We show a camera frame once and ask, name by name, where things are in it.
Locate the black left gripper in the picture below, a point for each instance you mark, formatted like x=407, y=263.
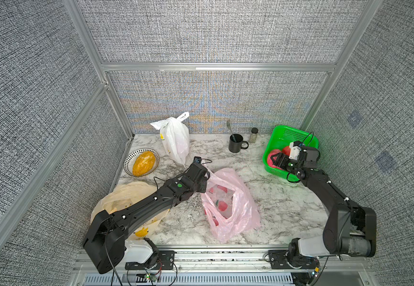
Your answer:
x=204, y=185

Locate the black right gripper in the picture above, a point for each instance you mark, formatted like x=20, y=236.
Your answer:
x=281, y=158

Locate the red apple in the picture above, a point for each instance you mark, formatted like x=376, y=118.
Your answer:
x=286, y=150

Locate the white plastic bag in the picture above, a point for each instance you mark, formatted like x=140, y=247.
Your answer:
x=175, y=137

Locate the pink plastic bag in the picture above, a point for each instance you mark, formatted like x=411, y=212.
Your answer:
x=229, y=205

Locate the beige plastic bag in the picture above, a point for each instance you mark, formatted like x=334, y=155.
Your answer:
x=124, y=196

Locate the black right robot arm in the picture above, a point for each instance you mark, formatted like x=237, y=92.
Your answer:
x=350, y=229

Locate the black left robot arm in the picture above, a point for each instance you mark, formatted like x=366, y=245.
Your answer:
x=105, y=239

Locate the green plastic basket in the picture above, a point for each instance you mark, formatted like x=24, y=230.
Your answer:
x=281, y=137

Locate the black mug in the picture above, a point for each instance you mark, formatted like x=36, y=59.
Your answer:
x=237, y=143

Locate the metal spoon in mug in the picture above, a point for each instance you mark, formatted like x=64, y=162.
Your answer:
x=228, y=124

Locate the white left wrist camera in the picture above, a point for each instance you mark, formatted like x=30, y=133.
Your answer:
x=197, y=160

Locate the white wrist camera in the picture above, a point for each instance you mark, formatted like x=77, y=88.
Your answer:
x=295, y=148
x=197, y=160

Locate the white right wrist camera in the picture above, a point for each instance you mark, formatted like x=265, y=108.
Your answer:
x=295, y=148

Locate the aluminium front rail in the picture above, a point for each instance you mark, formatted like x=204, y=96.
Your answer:
x=229, y=258

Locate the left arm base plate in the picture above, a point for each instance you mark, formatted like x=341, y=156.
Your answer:
x=164, y=261

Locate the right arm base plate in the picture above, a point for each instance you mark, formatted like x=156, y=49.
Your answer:
x=285, y=260

